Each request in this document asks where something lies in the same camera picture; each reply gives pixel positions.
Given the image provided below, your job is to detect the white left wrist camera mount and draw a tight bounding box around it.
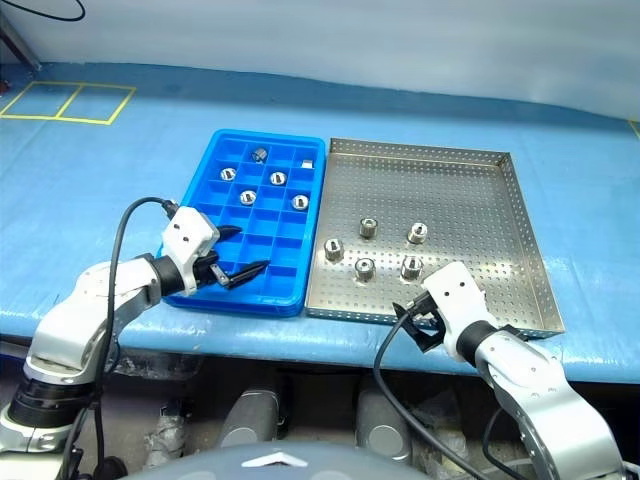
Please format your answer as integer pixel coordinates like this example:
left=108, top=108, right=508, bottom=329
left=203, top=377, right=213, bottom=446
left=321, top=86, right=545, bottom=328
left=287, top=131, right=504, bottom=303
left=160, top=205, right=222, bottom=298

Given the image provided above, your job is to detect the grey rounded robot leg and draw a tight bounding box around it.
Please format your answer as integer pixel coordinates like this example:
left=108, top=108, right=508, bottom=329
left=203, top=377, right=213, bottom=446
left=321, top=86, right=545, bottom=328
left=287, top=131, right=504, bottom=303
left=218, top=388, right=281, bottom=450
left=355, top=387, right=414, bottom=465

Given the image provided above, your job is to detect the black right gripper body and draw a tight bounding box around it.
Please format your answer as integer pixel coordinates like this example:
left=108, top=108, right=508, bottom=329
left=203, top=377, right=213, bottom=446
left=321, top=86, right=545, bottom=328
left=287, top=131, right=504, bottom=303
left=405, top=293, right=447, bottom=346

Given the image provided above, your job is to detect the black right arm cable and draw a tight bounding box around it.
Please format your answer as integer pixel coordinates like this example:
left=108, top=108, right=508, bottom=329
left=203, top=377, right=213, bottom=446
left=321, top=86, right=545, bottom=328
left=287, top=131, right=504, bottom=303
left=373, top=294, right=490, bottom=480

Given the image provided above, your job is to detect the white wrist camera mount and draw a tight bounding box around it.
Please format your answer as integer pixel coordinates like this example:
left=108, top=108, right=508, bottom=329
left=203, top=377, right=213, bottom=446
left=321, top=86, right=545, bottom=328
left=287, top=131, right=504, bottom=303
left=420, top=262, right=500, bottom=362
left=160, top=205, right=222, bottom=298

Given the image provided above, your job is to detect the crumpled grey wrapping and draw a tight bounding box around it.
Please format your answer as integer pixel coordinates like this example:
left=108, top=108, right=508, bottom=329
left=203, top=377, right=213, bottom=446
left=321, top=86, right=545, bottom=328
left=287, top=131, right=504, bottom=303
left=143, top=413, right=187, bottom=470

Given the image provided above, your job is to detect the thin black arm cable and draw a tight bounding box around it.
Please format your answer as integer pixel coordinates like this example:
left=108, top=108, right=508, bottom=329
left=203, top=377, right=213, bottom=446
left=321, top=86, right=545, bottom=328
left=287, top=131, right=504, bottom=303
left=481, top=407, right=532, bottom=480

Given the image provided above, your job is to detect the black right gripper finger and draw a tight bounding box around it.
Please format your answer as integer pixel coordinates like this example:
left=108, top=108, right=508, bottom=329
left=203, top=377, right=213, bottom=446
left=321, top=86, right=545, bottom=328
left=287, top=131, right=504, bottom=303
left=410, top=325, right=445, bottom=354
left=391, top=301, right=415, bottom=329

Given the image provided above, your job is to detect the perforated metal tray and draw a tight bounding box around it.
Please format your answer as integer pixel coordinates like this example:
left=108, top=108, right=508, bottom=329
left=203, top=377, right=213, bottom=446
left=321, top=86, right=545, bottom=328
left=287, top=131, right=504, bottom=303
left=303, top=136, right=567, bottom=341

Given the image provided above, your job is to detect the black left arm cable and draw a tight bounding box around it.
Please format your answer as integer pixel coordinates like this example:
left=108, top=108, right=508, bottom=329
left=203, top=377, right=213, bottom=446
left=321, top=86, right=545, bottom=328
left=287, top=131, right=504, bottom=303
left=63, top=196, right=180, bottom=480

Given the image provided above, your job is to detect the grey metal frame strut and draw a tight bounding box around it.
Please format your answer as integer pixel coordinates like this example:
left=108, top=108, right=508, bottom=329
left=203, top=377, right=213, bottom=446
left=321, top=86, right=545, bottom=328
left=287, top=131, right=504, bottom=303
left=0, top=8, right=42, bottom=72

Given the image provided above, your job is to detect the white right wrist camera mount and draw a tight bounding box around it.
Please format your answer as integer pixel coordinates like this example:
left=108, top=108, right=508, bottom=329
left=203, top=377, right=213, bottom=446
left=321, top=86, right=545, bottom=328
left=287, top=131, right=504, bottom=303
left=420, top=262, right=500, bottom=362

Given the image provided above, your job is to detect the grey robot torso shell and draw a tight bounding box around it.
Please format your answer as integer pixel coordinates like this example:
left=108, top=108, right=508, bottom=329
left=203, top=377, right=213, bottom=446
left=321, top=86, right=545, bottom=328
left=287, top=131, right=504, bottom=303
left=119, top=441, right=437, bottom=480

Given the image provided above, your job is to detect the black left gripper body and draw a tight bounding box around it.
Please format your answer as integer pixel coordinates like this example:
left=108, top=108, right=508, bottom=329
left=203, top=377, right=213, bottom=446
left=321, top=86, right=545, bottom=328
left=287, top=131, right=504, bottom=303
left=192, top=249, right=227, bottom=290

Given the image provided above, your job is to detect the thin black cable loop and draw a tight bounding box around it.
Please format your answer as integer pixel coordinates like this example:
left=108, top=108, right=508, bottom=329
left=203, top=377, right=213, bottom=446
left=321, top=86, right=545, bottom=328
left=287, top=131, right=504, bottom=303
left=28, top=0, right=87, bottom=23

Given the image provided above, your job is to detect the blue compartment tray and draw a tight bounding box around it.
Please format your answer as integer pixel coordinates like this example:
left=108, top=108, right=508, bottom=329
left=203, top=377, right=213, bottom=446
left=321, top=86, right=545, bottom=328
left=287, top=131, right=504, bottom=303
left=161, top=128, right=329, bottom=319

